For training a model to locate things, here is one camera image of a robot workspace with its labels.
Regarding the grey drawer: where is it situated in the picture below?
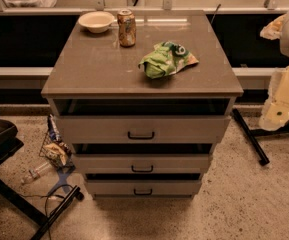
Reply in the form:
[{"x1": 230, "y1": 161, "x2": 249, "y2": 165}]
[
  {"x1": 73, "y1": 154, "x2": 211, "y2": 174},
  {"x1": 56, "y1": 116, "x2": 230, "y2": 144},
  {"x1": 84, "y1": 180, "x2": 202, "y2": 197}
]

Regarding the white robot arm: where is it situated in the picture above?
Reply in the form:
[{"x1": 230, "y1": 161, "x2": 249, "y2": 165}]
[{"x1": 259, "y1": 10, "x2": 289, "y2": 131}]

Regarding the grey drawer cabinet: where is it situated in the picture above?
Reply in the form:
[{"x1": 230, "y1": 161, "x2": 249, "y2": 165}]
[{"x1": 40, "y1": 9, "x2": 244, "y2": 200}]

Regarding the green chip bag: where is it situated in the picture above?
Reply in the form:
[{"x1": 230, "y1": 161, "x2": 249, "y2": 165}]
[{"x1": 138, "y1": 41, "x2": 199, "y2": 79}]

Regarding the orange soda can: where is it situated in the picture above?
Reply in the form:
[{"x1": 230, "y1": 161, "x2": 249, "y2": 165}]
[{"x1": 117, "y1": 9, "x2": 136, "y2": 47}]

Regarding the white bowl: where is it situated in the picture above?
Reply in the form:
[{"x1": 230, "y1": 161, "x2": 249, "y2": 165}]
[{"x1": 78, "y1": 11, "x2": 114, "y2": 34}]

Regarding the black floor bar left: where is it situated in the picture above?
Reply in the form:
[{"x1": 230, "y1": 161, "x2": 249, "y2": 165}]
[{"x1": 30, "y1": 184, "x2": 84, "y2": 240}]

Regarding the clear plastic bottle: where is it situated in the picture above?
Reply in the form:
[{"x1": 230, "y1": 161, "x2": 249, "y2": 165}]
[{"x1": 21, "y1": 162, "x2": 53, "y2": 185}]

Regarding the black chair left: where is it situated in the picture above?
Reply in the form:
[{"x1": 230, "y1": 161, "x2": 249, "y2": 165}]
[{"x1": 0, "y1": 119, "x2": 47, "y2": 226}]

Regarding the black stand leg right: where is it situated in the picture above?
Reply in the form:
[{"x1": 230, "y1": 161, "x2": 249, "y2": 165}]
[{"x1": 232, "y1": 109, "x2": 289, "y2": 166}]

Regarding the wire basket with snacks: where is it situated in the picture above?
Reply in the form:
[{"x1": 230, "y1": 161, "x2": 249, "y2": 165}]
[{"x1": 39, "y1": 114, "x2": 73, "y2": 169}]

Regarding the black cable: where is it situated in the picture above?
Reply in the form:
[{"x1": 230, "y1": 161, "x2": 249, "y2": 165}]
[{"x1": 17, "y1": 183, "x2": 75, "y2": 240}]

